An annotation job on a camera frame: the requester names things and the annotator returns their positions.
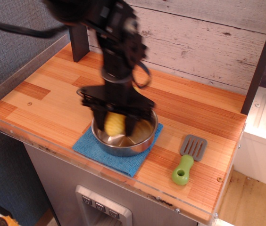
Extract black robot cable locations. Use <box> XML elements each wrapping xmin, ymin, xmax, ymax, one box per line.
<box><xmin>132</xmin><ymin>60</ymin><xmax>152</xmax><ymax>89</ymax></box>

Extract yellow plastic corn cob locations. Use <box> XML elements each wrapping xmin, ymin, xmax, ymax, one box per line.
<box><xmin>104</xmin><ymin>86</ymin><xmax>142</xmax><ymax>137</ymax></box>

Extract white toy sink unit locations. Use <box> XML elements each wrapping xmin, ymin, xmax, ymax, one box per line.
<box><xmin>233</xmin><ymin>34</ymin><xmax>266</xmax><ymax>189</ymax></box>

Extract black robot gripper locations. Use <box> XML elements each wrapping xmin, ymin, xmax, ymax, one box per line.
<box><xmin>79</xmin><ymin>80</ymin><xmax>155</xmax><ymax>137</ymax></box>

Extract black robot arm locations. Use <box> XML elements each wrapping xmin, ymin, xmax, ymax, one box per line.
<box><xmin>44</xmin><ymin>0</ymin><xmax>155</xmax><ymax>136</ymax></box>

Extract dark wooden post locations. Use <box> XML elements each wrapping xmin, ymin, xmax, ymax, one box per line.
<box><xmin>69</xmin><ymin>24</ymin><xmax>90</xmax><ymax>62</ymax></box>
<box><xmin>241</xmin><ymin>41</ymin><xmax>266</xmax><ymax>115</ymax></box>

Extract dark left wooden post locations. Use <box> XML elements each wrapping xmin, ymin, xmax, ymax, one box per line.
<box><xmin>69</xmin><ymin>24</ymin><xmax>90</xmax><ymax>62</ymax></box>

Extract stainless steel pot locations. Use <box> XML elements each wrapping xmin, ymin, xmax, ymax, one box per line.
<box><xmin>76</xmin><ymin>88</ymin><xmax>159</xmax><ymax>158</ymax></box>

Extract dark right wooden post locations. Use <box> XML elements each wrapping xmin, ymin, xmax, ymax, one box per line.
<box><xmin>241</xmin><ymin>41</ymin><xmax>266</xmax><ymax>115</ymax></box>

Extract grey toy fridge dispenser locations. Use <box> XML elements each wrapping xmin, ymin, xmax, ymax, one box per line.
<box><xmin>75</xmin><ymin>185</ymin><xmax>133</xmax><ymax>226</ymax></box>

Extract blue knitted cloth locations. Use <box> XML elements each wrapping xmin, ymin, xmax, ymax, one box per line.
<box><xmin>72</xmin><ymin>123</ymin><xmax>164</xmax><ymax>177</ymax></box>

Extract grey spatula green handle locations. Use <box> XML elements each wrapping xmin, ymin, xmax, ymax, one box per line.
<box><xmin>171</xmin><ymin>134</ymin><xmax>208</xmax><ymax>186</ymax></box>

